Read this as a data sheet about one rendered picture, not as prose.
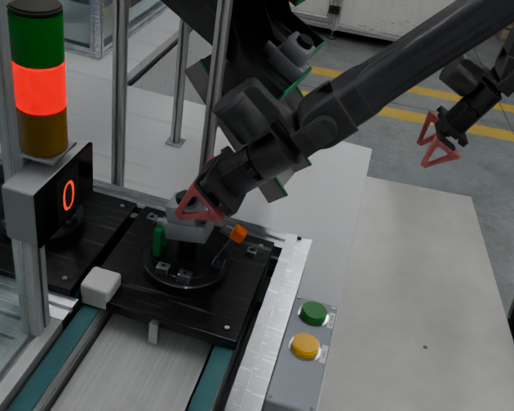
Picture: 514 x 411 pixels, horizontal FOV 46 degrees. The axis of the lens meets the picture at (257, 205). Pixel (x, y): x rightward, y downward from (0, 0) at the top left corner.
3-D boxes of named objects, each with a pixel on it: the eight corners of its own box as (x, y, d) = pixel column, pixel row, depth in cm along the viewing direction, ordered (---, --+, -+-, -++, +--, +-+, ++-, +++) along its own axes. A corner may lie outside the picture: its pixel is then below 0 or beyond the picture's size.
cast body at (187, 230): (214, 227, 93) (210, 189, 89) (205, 245, 90) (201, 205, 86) (163, 221, 95) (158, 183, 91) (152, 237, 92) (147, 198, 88)
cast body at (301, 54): (302, 77, 108) (325, 47, 103) (293, 85, 104) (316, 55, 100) (267, 46, 108) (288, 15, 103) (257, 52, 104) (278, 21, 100)
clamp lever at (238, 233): (226, 260, 94) (249, 229, 90) (222, 267, 93) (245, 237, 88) (206, 248, 94) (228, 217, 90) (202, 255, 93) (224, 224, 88)
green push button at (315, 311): (326, 313, 95) (329, 304, 93) (322, 331, 91) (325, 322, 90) (302, 306, 95) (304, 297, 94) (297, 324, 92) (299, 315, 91)
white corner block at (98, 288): (121, 292, 92) (121, 272, 90) (108, 312, 88) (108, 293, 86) (93, 283, 93) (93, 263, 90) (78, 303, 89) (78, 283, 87)
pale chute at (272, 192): (294, 172, 120) (312, 164, 118) (268, 204, 110) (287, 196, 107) (218, 49, 114) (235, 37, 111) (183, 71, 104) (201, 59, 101)
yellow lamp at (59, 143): (77, 140, 67) (75, 101, 64) (53, 162, 63) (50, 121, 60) (35, 130, 67) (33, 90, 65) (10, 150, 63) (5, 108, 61)
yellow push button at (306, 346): (319, 346, 89) (321, 337, 88) (314, 366, 86) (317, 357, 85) (293, 338, 89) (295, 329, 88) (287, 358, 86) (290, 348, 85)
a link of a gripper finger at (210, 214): (156, 207, 85) (202, 178, 80) (174, 182, 91) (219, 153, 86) (186, 241, 87) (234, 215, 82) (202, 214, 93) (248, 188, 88)
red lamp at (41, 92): (75, 100, 64) (74, 56, 61) (50, 120, 60) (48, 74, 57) (33, 89, 65) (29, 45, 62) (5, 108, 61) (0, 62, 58)
